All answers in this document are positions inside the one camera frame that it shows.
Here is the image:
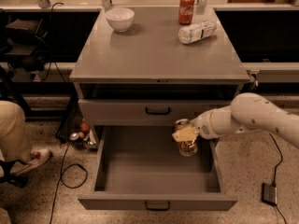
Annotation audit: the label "grey drawer cabinet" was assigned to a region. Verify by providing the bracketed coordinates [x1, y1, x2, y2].
[69, 5, 251, 145]

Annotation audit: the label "closed upper grey drawer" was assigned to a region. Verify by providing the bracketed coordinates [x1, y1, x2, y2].
[78, 99, 230, 126]

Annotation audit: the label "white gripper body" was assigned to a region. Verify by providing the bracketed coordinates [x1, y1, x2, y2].
[192, 111, 219, 140]

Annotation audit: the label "dark equipment on left shelf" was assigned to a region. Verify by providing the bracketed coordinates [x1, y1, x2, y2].
[0, 9, 50, 76]

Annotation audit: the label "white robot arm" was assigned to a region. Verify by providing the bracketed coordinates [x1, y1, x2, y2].
[172, 92, 299, 147]

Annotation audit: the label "open lower grey drawer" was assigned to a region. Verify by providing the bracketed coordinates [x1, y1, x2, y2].
[78, 126, 238, 211]

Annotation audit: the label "black office chair base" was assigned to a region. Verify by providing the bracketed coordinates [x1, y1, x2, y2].
[0, 160, 28, 188]

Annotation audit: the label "person leg beige trousers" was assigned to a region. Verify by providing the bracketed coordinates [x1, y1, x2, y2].
[0, 101, 32, 162]

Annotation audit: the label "black floor cable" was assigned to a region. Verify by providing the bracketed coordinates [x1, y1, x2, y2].
[49, 142, 89, 224]

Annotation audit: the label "red cola can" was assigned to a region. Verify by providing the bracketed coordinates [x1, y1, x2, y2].
[178, 0, 194, 25]

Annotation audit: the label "clear plastic bottle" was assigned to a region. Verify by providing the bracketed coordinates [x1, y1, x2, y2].
[178, 20, 217, 45]

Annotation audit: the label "white ceramic bowl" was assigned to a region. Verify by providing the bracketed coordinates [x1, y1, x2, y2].
[105, 7, 135, 32]

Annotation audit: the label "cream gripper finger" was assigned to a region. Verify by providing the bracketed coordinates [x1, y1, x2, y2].
[172, 124, 197, 142]

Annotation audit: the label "black wire basket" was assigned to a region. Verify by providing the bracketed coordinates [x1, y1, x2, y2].
[56, 96, 97, 151]

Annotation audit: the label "white sneaker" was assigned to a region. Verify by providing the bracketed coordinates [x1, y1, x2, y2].
[10, 148, 51, 175]

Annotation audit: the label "orange soda can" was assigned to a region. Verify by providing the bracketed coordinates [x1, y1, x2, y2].
[175, 119, 197, 157]

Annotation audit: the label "black power adapter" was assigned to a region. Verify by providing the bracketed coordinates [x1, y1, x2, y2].
[262, 183, 278, 206]

